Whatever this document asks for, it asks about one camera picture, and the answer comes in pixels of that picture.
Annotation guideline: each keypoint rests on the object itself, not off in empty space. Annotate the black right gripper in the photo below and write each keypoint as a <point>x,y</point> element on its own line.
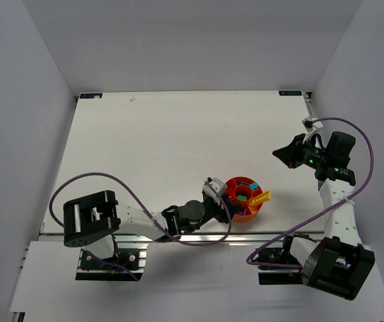
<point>299,156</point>

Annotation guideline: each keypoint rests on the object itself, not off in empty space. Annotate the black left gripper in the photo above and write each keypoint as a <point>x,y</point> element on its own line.
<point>222,204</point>

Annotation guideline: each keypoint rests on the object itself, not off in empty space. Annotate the orange divided round container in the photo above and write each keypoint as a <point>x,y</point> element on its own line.
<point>233,190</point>

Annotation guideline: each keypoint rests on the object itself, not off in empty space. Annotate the yellow long lego plate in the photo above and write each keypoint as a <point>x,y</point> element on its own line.
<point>260,199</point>

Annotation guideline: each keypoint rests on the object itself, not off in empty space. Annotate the small cyan lego brick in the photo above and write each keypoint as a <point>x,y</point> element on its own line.
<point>254,186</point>

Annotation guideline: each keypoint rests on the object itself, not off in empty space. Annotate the purple lego piece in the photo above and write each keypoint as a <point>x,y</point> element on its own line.
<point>242,212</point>

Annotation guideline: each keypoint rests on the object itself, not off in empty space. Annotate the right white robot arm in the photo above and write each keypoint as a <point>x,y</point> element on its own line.
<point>339,264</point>

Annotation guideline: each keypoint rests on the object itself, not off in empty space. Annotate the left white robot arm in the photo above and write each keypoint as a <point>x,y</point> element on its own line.
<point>90,221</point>

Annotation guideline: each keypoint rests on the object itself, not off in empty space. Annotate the blue label sticker right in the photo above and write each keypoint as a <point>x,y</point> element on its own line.
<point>290,93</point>

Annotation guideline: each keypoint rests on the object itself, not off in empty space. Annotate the blue label sticker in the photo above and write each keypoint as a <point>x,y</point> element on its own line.
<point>290,93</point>
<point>90,95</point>

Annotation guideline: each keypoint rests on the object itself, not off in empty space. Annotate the blue label sticker left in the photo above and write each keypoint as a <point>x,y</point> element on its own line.
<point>90,95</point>

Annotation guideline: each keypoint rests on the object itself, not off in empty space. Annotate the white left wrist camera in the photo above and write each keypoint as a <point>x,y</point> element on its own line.
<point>214,188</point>

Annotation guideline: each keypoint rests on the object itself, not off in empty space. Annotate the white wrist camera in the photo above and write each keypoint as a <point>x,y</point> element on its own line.
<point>313,126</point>
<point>214,188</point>

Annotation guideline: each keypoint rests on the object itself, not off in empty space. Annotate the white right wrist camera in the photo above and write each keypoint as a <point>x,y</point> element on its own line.
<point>313,126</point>

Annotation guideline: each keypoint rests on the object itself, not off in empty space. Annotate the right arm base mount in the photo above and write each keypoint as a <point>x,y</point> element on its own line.
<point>280,268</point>

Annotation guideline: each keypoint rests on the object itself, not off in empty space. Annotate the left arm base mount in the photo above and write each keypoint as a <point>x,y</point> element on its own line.
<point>127,265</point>

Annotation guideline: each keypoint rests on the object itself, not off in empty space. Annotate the aluminium front table rail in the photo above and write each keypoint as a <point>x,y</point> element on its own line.
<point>200,238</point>

